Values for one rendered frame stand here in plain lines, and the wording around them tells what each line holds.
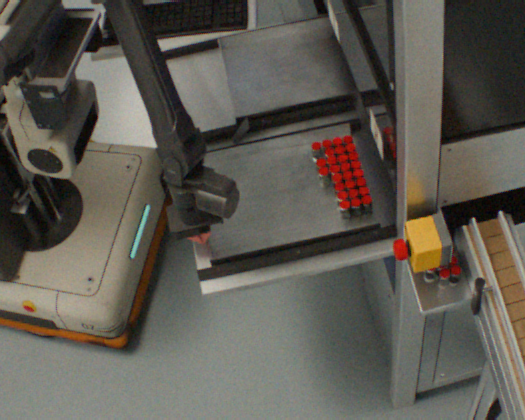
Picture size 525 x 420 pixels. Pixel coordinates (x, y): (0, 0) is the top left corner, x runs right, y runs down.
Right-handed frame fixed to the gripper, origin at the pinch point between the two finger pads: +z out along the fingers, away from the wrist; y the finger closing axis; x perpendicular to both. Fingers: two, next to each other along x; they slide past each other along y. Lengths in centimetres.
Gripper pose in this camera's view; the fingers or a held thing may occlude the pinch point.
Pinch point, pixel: (202, 239)
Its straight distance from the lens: 178.3
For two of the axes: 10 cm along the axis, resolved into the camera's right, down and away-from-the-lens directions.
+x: -2.0, -7.9, 5.8
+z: 1.3, 5.7, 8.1
